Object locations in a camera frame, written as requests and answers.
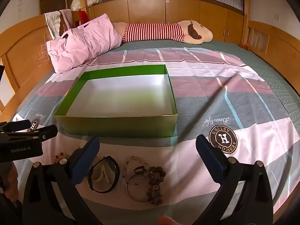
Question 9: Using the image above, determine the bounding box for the black band bracelet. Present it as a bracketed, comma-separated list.
[88, 156, 121, 193]

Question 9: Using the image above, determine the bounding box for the thin metal bangle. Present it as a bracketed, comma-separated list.
[127, 166, 162, 202]

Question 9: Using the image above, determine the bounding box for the pink pillow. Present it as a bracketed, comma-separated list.
[46, 13, 122, 74]

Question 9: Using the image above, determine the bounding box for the red bag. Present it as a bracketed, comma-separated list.
[78, 10, 89, 26]

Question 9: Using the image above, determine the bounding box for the plush dog in striped shirt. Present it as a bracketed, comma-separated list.
[112, 20, 214, 45]

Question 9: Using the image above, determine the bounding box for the wooden wardrobe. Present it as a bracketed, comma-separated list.
[40, 0, 250, 43]

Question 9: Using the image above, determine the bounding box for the pink hanging cloth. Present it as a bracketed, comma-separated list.
[60, 9, 74, 29]

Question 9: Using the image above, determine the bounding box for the white hanging cloth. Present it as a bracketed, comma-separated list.
[44, 11, 63, 40]

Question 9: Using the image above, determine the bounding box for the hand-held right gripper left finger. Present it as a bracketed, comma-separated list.
[22, 136, 104, 225]

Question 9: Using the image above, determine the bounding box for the green quilted mattress cover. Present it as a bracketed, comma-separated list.
[117, 39, 300, 125]

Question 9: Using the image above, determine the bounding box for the green cardboard box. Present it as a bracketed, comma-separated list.
[54, 64, 178, 138]

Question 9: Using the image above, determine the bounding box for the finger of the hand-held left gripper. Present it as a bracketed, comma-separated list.
[0, 119, 31, 132]
[5, 125, 58, 144]

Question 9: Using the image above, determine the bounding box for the dark bead bracelet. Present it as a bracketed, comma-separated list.
[144, 166, 166, 204]

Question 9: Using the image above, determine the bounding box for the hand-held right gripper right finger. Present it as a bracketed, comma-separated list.
[194, 135, 273, 225]

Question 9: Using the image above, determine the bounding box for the wooden footboard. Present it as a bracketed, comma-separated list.
[239, 21, 300, 72]

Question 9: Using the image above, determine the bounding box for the red bead bracelet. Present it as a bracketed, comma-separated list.
[53, 153, 70, 165]

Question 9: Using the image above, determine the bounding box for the wooden headboard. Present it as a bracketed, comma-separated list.
[0, 13, 79, 116]

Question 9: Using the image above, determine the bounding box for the plaid bed sheet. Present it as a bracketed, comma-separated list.
[12, 47, 298, 225]

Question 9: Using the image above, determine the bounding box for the person's left hand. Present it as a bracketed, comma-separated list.
[0, 162, 19, 193]

